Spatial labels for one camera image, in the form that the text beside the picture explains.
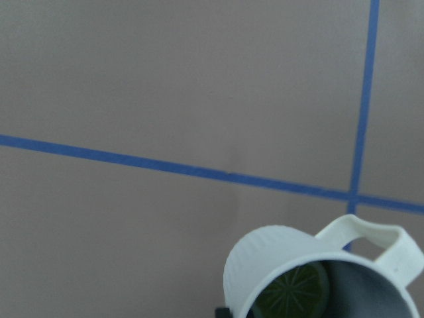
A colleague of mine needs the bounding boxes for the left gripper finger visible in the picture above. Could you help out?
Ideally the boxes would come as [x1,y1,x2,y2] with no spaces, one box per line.
[214,307,232,318]

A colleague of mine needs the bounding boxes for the green lemon slice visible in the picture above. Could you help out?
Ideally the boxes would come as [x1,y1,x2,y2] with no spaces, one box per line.
[249,262,330,317]

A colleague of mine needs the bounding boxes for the white mug grey inside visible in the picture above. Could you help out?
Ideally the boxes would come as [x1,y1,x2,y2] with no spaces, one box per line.
[215,215,423,318]

